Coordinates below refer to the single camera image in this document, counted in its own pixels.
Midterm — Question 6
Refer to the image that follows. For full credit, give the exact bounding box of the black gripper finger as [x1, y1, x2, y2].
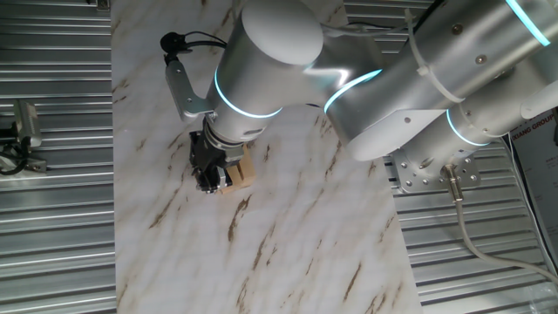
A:
[193, 167, 213, 193]
[208, 165, 233, 195]

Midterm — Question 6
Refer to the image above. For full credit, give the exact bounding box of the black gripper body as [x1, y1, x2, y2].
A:
[188, 130, 246, 174]

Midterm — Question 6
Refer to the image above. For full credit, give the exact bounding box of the white marble pattern mat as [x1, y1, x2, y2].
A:
[111, 0, 423, 314]

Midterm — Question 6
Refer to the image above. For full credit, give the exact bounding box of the white printed poster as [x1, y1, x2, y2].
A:
[508, 108, 558, 263]

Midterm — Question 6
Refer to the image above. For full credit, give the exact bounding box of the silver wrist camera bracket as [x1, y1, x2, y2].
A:
[164, 58, 215, 123]

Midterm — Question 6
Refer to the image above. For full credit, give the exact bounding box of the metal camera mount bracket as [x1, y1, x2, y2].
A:
[0, 147, 48, 176]

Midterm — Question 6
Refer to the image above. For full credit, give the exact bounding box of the silver depth camera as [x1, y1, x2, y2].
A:
[11, 99, 44, 150]

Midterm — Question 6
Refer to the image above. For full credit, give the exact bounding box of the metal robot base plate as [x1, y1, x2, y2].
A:
[390, 146, 483, 195]

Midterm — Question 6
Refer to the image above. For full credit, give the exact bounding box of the black camera cable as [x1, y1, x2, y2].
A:
[0, 124, 32, 177]

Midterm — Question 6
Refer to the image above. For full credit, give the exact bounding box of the grey base cable with connector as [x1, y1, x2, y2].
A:
[439, 163, 558, 287]

